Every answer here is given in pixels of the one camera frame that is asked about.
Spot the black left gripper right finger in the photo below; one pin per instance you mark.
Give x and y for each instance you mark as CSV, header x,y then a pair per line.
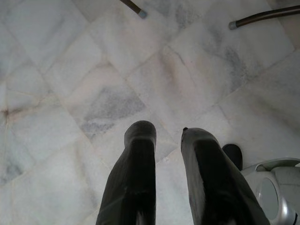
x,y
211,178

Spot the brown chair leg grey cap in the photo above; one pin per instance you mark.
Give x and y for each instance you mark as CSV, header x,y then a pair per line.
x,y
134,6
262,17

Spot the black robot foot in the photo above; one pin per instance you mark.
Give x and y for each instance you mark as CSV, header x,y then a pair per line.
x,y
233,154

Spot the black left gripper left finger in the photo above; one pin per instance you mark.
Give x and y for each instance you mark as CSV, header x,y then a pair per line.
x,y
131,178

